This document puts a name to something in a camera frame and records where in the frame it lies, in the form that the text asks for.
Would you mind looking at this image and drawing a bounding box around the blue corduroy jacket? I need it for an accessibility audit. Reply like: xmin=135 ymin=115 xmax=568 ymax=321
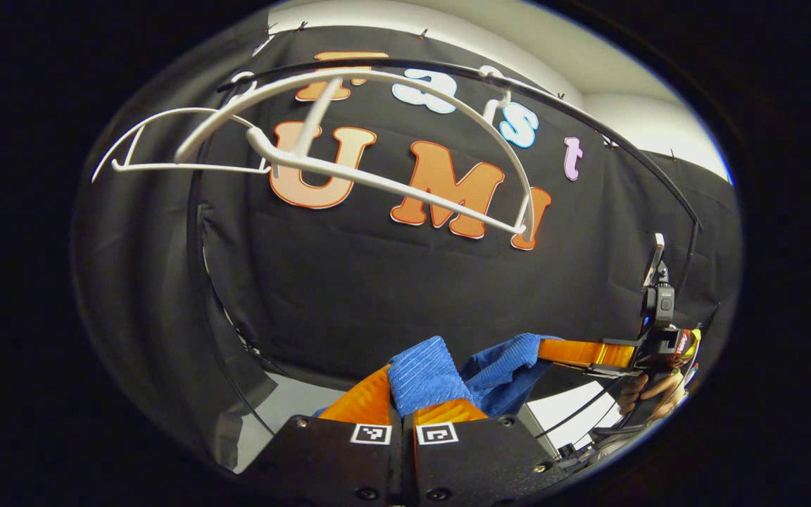
xmin=310 ymin=333 xmax=565 ymax=420

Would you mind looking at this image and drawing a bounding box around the white plastic hanger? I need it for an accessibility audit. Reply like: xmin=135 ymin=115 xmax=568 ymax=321
xmin=175 ymin=65 xmax=536 ymax=244
xmin=92 ymin=106 xmax=272 ymax=184

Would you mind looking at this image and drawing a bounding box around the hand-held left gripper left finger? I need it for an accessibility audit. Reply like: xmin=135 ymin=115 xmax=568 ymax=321
xmin=237 ymin=365 xmax=404 ymax=507

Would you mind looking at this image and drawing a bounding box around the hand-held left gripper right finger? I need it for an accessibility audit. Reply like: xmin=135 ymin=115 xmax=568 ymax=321
xmin=409 ymin=398 xmax=575 ymax=507

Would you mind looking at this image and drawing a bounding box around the black cable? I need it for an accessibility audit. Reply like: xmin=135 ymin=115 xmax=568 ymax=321
xmin=536 ymin=377 xmax=635 ymax=441

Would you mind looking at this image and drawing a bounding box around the black metal clothes rack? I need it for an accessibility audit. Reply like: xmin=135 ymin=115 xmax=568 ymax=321
xmin=186 ymin=58 xmax=702 ymax=437

